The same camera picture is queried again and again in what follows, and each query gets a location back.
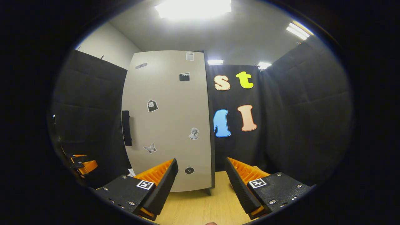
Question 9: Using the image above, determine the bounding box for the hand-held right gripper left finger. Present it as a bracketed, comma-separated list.
[94, 158, 179, 221]

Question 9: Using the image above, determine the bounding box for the black door handle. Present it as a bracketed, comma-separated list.
[121, 110, 133, 147]

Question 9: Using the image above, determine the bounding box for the black backdrop cloth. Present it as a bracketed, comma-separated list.
[47, 41, 355, 189]

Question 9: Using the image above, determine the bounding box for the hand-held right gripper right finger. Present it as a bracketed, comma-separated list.
[225, 157, 313, 220]

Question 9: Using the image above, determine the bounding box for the twin strip ceiling light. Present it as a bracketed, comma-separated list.
[286, 21, 314, 40]

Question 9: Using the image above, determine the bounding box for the beige cabinet door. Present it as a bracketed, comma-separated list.
[121, 50, 213, 193]

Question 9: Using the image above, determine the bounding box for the large ceiling light panel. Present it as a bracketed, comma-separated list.
[154, 0, 232, 21]

